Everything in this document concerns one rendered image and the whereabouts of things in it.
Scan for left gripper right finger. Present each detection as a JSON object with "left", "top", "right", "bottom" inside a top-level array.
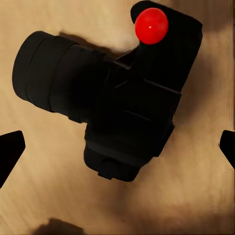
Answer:
[{"left": 219, "top": 130, "right": 235, "bottom": 169}]

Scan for digital camera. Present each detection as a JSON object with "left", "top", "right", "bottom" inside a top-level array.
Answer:
[{"left": 12, "top": 0, "right": 203, "bottom": 182}]

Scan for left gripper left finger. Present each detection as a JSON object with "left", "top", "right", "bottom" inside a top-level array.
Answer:
[{"left": 0, "top": 130, "right": 25, "bottom": 189}]

